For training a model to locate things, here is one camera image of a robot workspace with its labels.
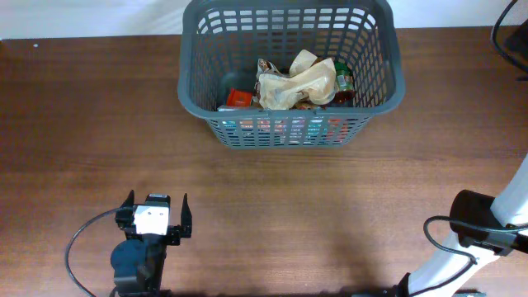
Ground orange biscuit packet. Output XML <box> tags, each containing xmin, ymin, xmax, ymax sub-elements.
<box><xmin>226</xmin><ymin>87</ymin><xmax>327</xmax><ymax>111</ymax></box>

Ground tissue pack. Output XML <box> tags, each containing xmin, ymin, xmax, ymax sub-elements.
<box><xmin>210</xmin><ymin>115</ymin><xmax>350</xmax><ymax>149</ymax></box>

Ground brown white snack bag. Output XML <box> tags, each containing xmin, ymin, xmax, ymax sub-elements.
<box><xmin>252</xmin><ymin>49</ymin><xmax>320</xmax><ymax>106</ymax></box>

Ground beige bread bag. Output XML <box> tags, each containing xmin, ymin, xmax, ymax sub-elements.
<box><xmin>258</xmin><ymin>59</ymin><xmax>337</xmax><ymax>110</ymax></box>

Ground green lid jar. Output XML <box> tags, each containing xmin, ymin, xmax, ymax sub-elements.
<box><xmin>332</xmin><ymin>62</ymin><xmax>356</xmax><ymax>104</ymax></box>

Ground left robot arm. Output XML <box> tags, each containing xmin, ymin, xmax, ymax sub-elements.
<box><xmin>111</xmin><ymin>191</ymin><xmax>192</xmax><ymax>297</ymax></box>

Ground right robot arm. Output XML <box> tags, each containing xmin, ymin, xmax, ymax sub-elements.
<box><xmin>395</xmin><ymin>160</ymin><xmax>527</xmax><ymax>297</ymax></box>

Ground grey plastic basket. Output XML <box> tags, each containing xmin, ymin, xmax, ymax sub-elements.
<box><xmin>178</xmin><ymin>0</ymin><xmax>405</xmax><ymax>147</ymax></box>

